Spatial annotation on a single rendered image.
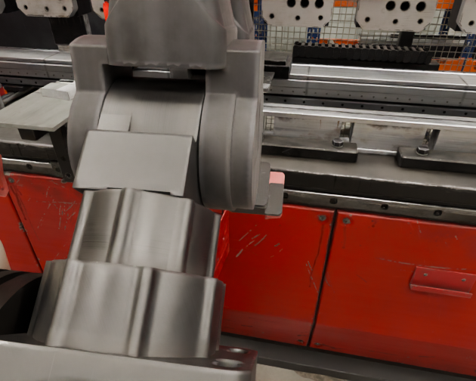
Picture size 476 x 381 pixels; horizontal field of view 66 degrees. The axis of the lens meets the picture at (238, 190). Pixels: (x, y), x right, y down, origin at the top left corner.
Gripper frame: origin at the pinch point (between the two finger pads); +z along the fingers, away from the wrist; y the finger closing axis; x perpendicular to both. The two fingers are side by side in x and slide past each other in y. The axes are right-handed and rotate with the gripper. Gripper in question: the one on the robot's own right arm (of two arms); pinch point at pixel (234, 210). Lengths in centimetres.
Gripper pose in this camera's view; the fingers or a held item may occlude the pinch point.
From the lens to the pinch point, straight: 56.2
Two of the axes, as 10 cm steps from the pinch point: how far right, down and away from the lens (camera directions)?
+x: -1.2, 8.8, -4.7
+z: 0.6, 4.7, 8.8
